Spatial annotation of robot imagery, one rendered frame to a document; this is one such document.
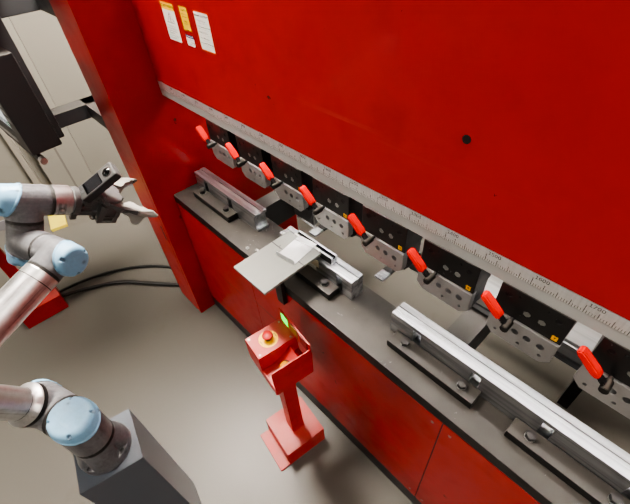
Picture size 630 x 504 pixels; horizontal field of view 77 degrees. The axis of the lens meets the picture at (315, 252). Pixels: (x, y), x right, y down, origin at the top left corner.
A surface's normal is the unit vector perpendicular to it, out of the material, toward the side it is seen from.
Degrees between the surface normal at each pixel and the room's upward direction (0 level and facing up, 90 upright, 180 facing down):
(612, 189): 90
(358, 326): 0
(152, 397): 0
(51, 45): 90
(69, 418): 7
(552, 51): 90
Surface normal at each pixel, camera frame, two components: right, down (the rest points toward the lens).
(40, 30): 0.53, 0.57
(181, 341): -0.07, -0.72
